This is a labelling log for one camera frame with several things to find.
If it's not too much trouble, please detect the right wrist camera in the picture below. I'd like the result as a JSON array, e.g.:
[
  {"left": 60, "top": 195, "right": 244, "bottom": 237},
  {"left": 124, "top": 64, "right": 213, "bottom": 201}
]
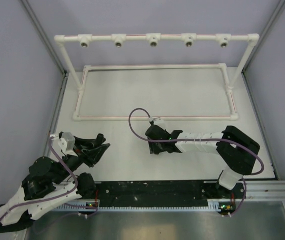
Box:
[{"left": 149, "top": 117, "right": 167, "bottom": 130}]

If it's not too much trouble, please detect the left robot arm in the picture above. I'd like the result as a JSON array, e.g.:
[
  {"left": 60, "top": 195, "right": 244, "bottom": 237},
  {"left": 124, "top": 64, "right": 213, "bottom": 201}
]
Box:
[{"left": 0, "top": 132, "right": 111, "bottom": 234}]

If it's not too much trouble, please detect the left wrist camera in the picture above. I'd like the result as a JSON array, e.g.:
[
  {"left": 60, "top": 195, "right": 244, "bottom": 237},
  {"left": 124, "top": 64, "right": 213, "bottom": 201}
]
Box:
[{"left": 58, "top": 132, "right": 76, "bottom": 156}]

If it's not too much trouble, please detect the aluminium frame post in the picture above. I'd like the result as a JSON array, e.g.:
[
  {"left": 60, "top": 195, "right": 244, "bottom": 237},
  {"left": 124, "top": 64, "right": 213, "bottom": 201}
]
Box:
[
  {"left": 18, "top": 0, "right": 69, "bottom": 157},
  {"left": 244, "top": 0, "right": 285, "bottom": 175}
]

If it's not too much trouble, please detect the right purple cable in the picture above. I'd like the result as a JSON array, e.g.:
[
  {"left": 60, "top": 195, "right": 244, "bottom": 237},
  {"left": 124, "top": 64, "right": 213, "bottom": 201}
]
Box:
[{"left": 128, "top": 108, "right": 265, "bottom": 177}]

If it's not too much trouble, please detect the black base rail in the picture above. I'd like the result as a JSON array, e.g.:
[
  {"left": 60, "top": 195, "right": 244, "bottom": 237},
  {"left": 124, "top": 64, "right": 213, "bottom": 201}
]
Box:
[{"left": 84, "top": 180, "right": 243, "bottom": 208}]

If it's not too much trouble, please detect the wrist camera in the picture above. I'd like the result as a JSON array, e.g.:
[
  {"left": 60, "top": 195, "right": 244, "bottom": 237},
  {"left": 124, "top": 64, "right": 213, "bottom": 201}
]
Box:
[
  {"left": 149, "top": 117, "right": 167, "bottom": 130},
  {"left": 58, "top": 132, "right": 76, "bottom": 156}
]

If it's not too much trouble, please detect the left aluminium frame post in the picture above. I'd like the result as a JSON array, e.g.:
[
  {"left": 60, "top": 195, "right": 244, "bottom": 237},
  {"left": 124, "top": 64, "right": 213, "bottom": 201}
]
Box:
[{"left": 18, "top": 0, "right": 69, "bottom": 157}]

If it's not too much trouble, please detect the right aluminium frame post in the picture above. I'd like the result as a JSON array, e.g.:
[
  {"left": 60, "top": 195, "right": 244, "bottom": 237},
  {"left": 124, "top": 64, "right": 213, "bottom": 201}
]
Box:
[{"left": 244, "top": 0, "right": 285, "bottom": 175}]

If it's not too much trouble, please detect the grey slotted cable duct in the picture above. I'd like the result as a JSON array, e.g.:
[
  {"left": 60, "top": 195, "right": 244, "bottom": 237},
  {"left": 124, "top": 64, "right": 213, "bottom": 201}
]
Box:
[{"left": 49, "top": 198, "right": 236, "bottom": 213}]

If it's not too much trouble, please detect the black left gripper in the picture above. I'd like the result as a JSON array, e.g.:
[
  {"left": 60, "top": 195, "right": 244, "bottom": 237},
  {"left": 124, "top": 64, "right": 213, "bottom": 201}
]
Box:
[{"left": 53, "top": 136, "right": 111, "bottom": 185}]

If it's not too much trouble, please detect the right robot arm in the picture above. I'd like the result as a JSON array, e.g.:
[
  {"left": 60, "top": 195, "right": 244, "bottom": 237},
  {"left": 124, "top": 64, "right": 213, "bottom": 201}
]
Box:
[{"left": 145, "top": 124, "right": 261, "bottom": 198}]

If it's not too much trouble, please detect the white PVC pipe frame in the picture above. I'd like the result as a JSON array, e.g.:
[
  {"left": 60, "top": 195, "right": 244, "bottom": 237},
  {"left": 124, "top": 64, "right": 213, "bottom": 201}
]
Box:
[{"left": 54, "top": 33, "right": 260, "bottom": 122}]

